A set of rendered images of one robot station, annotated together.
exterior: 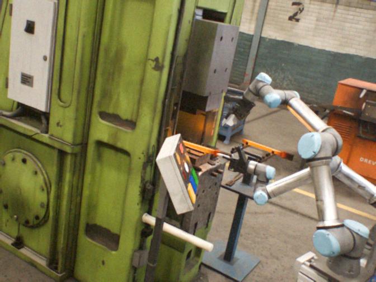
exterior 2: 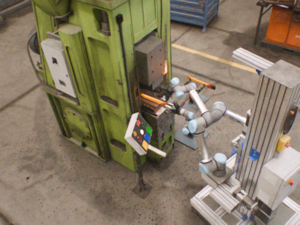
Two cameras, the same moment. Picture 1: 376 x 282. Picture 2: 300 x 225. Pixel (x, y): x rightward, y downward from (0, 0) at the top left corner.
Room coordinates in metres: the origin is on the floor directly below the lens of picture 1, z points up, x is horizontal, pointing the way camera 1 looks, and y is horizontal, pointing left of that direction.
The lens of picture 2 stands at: (-0.16, -0.58, 3.36)
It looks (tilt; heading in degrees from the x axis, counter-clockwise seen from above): 43 degrees down; 12
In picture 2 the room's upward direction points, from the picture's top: 5 degrees counter-clockwise
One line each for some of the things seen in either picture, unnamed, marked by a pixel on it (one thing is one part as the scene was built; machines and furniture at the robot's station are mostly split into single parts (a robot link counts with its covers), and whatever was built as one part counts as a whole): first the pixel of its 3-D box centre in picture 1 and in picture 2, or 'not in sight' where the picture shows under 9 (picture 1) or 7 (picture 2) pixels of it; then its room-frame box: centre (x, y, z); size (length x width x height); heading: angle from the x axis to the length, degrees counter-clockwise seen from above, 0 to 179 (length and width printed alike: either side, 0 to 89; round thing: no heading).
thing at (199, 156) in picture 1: (174, 148); (145, 100); (2.53, 0.05, 0.96); 0.42 x 0.20 x 0.09; 63
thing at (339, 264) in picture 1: (345, 258); (219, 168); (1.69, -0.82, 0.87); 0.15 x 0.15 x 0.10
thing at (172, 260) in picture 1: (160, 242); (150, 137); (2.59, 0.04, 0.23); 0.55 x 0.37 x 0.47; 63
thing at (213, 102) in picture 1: (184, 93); (142, 76); (2.53, 0.05, 1.32); 0.42 x 0.20 x 0.10; 63
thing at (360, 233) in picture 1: (352, 236); (219, 161); (1.69, -0.82, 0.98); 0.13 x 0.12 x 0.14; 123
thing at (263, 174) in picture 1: (264, 172); (188, 115); (2.28, -0.49, 1.00); 0.11 x 0.08 x 0.09; 63
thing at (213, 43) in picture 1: (194, 52); (143, 56); (2.57, 0.03, 1.56); 0.42 x 0.39 x 0.40; 63
